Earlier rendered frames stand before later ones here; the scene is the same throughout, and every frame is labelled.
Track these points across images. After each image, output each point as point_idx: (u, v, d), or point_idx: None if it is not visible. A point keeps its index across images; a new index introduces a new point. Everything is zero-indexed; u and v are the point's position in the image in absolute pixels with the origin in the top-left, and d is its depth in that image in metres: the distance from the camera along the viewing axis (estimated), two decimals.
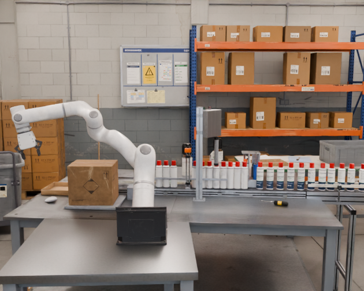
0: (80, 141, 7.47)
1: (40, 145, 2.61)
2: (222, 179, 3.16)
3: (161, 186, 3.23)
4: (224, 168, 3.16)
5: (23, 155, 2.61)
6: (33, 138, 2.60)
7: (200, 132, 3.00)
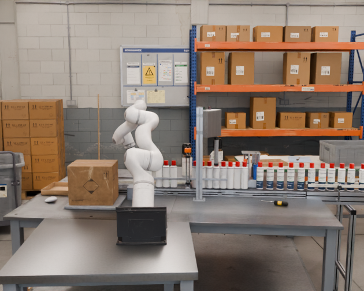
0: (80, 141, 7.47)
1: None
2: (222, 179, 3.16)
3: (161, 186, 3.23)
4: (224, 168, 3.16)
5: None
6: None
7: (200, 132, 3.00)
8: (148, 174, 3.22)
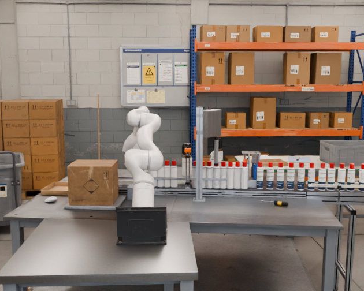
0: (80, 141, 7.47)
1: None
2: (222, 179, 3.16)
3: (162, 186, 3.23)
4: (224, 168, 3.16)
5: None
6: None
7: (200, 132, 3.00)
8: (153, 174, 3.22)
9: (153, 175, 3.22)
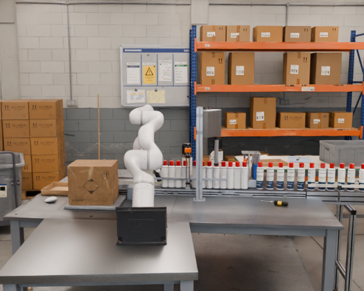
0: (80, 141, 7.47)
1: (155, 175, 3.21)
2: (222, 179, 3.16)
3: (173, 187, 3.22)
4: (224, 168, 3.16)
5: None
6: None
7: (200, 132, 3.00)
8: (164, 174, 3.21)
9: (164, 175, 3.21)
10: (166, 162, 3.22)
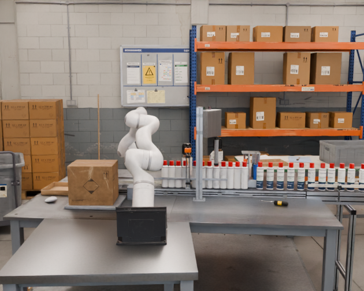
0: (80, 141, 7.47)
1: None
2: (222, 179, 3.16)
3: (173, 187, 3.22)
4: (224, 168, 3.16)
5: None
6: None
7: (200, 132, 3.00)
8: (164, 174, 3.21)
9: (164, 175, 3.21)
10: (166, 162, 3.22)
